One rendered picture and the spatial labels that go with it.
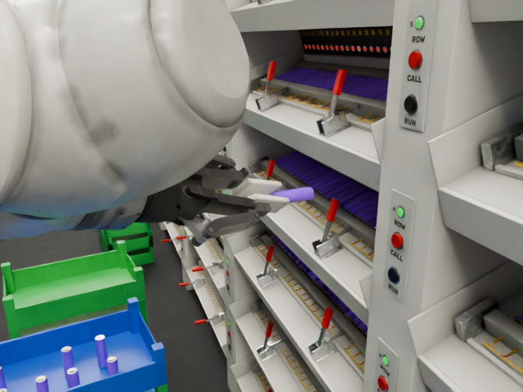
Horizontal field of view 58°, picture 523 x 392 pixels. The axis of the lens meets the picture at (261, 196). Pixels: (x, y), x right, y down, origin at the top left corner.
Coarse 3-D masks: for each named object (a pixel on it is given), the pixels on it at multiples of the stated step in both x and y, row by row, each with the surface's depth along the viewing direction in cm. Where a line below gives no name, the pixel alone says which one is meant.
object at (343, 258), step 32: (256, 160) 113; (288, 160) 109; (320, 192) 90; (352, 192) 86; (288, 224) 87; (320, 224) 82; (352, 224) 75; (320, 256) 74; (352, 256) 72; (352, 288) 65
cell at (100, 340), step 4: (100, 336) 90; (104, 336) 90; (96, 340) 89; (100, 340) 88; (104, 340) 89; (96, 344) 89; (100, 344) 89; (104, 344) 89; (100, 348) 89; (104, 348) 90; (100, 352) 89; (104, 352) 90; (100, 356) 90; (104, 356) 90; (100, 360) 90; (104, 360) 90; (100, 364) 90; (104, 364) 90
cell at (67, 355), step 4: (64, 348) 86; (68, 348) 86; (64, 352) 85; (68, 352) 86; (64, 356) 86; (68, 356) 86; (72, 356) 87; (64, 360) 86; (68, 360) 86; (72, 360) 87; (64, 364) 86; (68, 364) 86; (72, 364) 87; (64, 368) 87; (68, 368) 87
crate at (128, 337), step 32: (96, 320) 98; (128, 320) 102; (0, 352) 90; (32, 352) 93; (96, 352) 95; (128, 352) 95; (160, 352) 84; (32, 384) 86; (64, 384) 86; (96, 384) 80; (128, 384) 83; (160, 384) 86
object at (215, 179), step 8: (192, 176) 50; (200, 176) 51; (208, 176) 52; (216, 176) 54; (224, 176) 55; (232, 176) 56; (240, 176) 57; (208, 184) 54; (216, 184) 55; (224, 184) 56
